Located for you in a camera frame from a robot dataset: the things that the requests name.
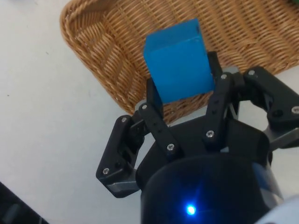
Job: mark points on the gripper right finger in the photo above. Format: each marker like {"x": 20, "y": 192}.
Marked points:
{"x": 217, "y": 112}

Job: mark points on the blue cube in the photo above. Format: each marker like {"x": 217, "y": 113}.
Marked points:
{"x": 177, "y": 67}

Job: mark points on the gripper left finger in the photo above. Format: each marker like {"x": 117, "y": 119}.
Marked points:
{"x": 161, "y": 130}

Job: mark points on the wicker basket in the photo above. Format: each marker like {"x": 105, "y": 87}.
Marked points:
{"x": 112, "y": 58}

